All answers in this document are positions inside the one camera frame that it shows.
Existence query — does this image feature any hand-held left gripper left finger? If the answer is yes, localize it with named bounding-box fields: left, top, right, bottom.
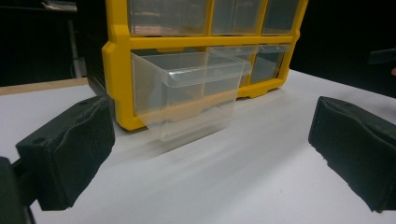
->
left=15, top=95, right=116, bottom=212

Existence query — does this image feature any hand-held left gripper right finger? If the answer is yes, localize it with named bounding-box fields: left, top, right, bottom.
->
left=307, top=95, right=396, bottom=214

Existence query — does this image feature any yellow drawer cabinet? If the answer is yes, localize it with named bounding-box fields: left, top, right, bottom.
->
left=101, top=0, right=310, bottom=132

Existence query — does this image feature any clear plastic drawer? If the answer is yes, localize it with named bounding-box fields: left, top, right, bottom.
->
left=208, top=45, right=260, bottom=88
left=131, top=51, right=252, bottom=143
left=127, top=0, right=210, bottom=36
left=210, top=0, right=266, bottom=35
left=249, top=44, right=291, bottom=85
left=261, top=0, right=301, bottom=35

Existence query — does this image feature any metal stand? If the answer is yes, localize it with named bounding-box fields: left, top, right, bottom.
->
left=66, top=18, right=88, bottom=79

